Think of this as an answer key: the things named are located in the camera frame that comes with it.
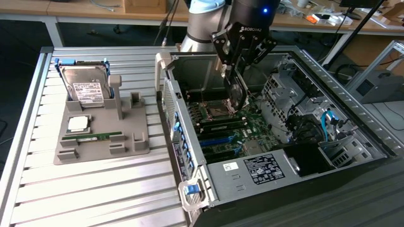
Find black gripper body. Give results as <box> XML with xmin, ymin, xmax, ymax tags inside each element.
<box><xmin>227</xmin><ymin>0</ymin><xmax>283</xmax><ymax>36</ymax></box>

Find black graphics card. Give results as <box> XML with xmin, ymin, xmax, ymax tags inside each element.
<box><xmin>220</xmin><ymin>62</ymin><xmax>251</xmax><ymax>111</ymax></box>

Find clear plastic bags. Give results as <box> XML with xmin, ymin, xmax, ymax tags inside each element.
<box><xmin>279</xmin><ymin>0</ymin><xmax>309</xmax><ymax>18</ymax></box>

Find orange and white box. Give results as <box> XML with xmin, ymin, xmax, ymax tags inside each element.
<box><xmin>307</xmin><ymin>13</ymin><xmax>332</xmax><ymax>24</ymax></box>

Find metal disk bay cage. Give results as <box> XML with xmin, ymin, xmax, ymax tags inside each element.
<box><xmin>261</xmin><ymin>59</ymin><xmax>320</xmax><ymax>114</ymax></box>

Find metal socket cover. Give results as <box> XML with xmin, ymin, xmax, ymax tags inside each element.
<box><xmin>224</xmin><ymin>98</ymin><xmax>253</xmax><ymax>112</ymax></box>

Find CPU socket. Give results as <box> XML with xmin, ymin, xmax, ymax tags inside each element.
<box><xmin>203</xmin><ymin>99</ymin><xmax>236</xmax><ymax>120</ymax></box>

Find black slanted pole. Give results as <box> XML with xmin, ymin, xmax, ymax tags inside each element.
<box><xmin>321</xmin><ymin>0</ymin><xmax>387</xmax><ymax>67</ymax></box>

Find brown cardboard box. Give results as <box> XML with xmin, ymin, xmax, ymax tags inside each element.
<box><xmin>121</xmin><ymin>0</ymin><xmax>167</xmax><ymax>14</ymax></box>
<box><xmin>381</xmin><ymin>0</ymin><xmax>404</xmax><ymax>23</ymax></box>

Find black monitor with stand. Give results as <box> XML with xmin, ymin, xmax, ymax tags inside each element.
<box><xmin>339</xmin><ymin>0</ymin><xmax>380</xmax><ymax>20</ymax></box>

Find green motherboard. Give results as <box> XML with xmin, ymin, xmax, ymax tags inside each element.
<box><xmin>184</xmin><ymin>89</ymin><xmax>285</xmax><ymax>164</ymax></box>

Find blue expansion slot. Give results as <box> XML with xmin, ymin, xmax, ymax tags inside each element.
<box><xmin>199</xmin><ymin>136</ymin><xmax>236</xmax><ymax>147</ymax></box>

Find grey cabinet box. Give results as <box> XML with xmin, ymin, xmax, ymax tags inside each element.
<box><xmin>345</xmin><ymin>70</ymin><xmax>404</xmax><ymax>105</ymax></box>

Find silver chipset heatsink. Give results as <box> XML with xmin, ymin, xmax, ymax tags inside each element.
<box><xmin>243</xmin><ymin>141</ymin><xmax>265</xmax><ymax>156</ymax></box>

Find hard disk in blue carrier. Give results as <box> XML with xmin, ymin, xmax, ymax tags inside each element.
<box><xmin>53</xmin><ymin>58</ymin><xmax>115</xmax><ymax>108</ymax></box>

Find green RAM stick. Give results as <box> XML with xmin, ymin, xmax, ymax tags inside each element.
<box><xmin>61</xmin><ymin>131</ymin><xmax>123</xmax><ymax>142</ymax></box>

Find silver CPU chip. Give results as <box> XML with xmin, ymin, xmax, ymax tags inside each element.
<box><xmin>67</xmin><ymin>116</ymin><xmax>92</xmax><ymax>133</ymax></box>

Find grey power supply unit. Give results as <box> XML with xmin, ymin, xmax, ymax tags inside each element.
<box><xmin>204</xmin><ymin>151</ymin><xmax>304</xmax><ymax>201</ymax></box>

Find grey parts rack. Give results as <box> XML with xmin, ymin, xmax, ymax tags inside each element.
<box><xmin>52</xmin><ymin>75</ymin><xmax>151</xmax><ymax>166</ymax></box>

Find open black PC case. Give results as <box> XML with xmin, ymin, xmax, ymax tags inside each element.
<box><xmin>155</xmin><ymin>46</ymin><xmax>404</xmax><ymax>227</ymax></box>

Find wooden desk grey frame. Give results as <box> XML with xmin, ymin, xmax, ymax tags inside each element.
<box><xmin>271</xmin><ymin>0</ymin><xmax>404</xmax><ymax>67</ymax></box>
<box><xmin>0</xmin><ymin>0</ymin><xmax>191</xmax><ymax>48</ymax></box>

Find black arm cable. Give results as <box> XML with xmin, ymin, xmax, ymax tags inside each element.
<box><xmin>153</xmin><ymin>0</ymin><xmax>180</xmax><ymax>46</ymax></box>

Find black wire bundle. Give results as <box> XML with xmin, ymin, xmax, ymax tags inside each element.
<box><xmin>285</xmin><ymin>113</ymin><xmax>325</xmax><ymax>145</ymax></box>

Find blue data wire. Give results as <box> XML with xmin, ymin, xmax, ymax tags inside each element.
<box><xmin>320</xmin><ymin>110</ymin><xmax>341</xmax><ymax>142</ymax></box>

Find grey wire with plug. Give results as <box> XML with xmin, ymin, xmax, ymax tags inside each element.
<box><xmin>89</xmin><ymin>0</ymin><xmax>116</xmax><ymax>12</ymax></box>

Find aluminium profile frame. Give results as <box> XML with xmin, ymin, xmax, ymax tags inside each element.
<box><xmin>345</xmin><ymin>39</ymin><xmax>404</xmax><ymax>83</ymax></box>

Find grey metal drive bracket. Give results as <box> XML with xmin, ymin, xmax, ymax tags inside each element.
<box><xmin>317</xmin><ymin>136</ymin><xmax>369</xmax><ymax>168</ymax></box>

